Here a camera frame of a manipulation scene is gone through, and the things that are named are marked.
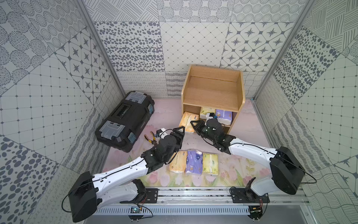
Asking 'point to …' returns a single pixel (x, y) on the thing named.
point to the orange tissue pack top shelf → (178, 164)
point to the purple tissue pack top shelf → (194, 161)
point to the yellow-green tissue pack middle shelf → (204, 110)
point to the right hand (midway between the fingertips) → (190, 123)
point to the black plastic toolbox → (121, 128)
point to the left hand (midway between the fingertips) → (186, 128)
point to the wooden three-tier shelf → (213, 93)
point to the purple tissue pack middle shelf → (224, 117)
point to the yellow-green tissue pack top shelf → (210, 163)
